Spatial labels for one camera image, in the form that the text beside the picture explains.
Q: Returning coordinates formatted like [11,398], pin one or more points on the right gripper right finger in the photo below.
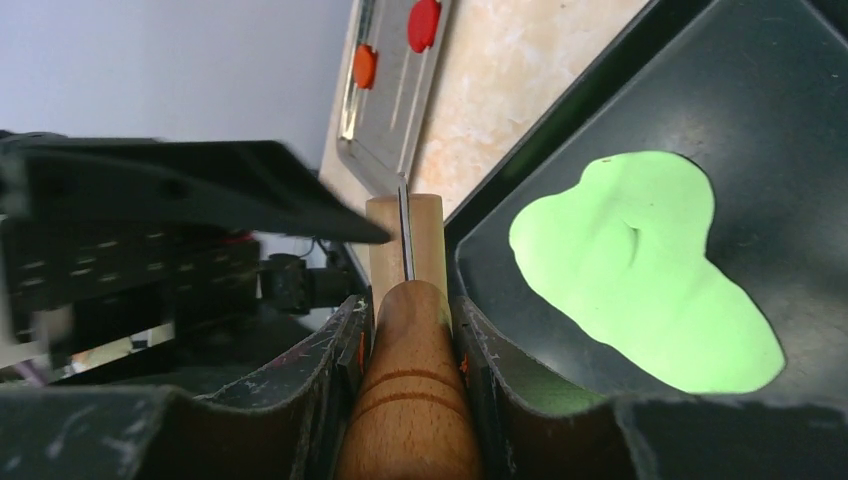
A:
[534,424]

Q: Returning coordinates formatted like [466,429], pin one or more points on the silver metal tray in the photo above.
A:
[378,129]

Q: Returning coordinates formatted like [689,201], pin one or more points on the wooden dough roller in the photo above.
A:
[411,418]

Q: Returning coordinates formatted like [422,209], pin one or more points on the orange dough disc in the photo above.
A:
[364,66]

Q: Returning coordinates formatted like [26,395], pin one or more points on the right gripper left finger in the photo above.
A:
[284,420]

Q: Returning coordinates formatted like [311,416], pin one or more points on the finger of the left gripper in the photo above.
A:
[238,185]

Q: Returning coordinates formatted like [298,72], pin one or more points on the red dough disc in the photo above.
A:
[422,24]

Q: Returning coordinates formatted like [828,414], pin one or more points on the green dough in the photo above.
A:
[623,255]

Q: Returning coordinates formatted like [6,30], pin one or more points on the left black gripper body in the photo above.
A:
[70,287]

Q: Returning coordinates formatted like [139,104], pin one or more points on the black baking tray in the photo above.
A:
[754,93]

